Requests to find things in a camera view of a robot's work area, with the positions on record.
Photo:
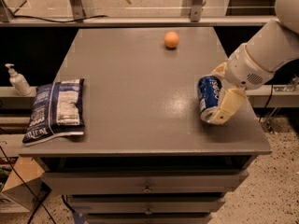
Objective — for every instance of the orange fruit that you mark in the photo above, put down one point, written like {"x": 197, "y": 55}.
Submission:
{"x": 171, "y": 40}

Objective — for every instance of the cardboard box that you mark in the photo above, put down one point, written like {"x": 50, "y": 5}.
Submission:
{"x": 20, "y": 191}

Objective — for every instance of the grey metal frame post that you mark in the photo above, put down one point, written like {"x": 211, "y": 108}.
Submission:
{"x": 77, "y": 9}
{"x": 196, "y": 10}

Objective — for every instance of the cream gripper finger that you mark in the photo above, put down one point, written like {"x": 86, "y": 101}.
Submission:
{"x": 231, "y": 101}
{"x": 220, "y": 70}

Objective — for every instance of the blue pepsi can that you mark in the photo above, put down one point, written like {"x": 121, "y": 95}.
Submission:
{"x": 208, "y": 92}

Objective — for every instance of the white pump soap bottle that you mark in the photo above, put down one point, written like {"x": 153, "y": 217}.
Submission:
{"x": 18, "y": 81}

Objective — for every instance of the blue chip bag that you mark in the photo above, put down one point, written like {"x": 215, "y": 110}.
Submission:
{"x": 57, "y": 112}

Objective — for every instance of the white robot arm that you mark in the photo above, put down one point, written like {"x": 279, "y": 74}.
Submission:
{"x": 277, "y": 43}

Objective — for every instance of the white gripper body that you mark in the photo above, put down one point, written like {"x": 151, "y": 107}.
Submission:
{"x": 245, "y": 68}

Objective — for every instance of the grey drawer cabinet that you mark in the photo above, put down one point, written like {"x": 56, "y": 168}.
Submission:
{"x": 146, "y": 157}

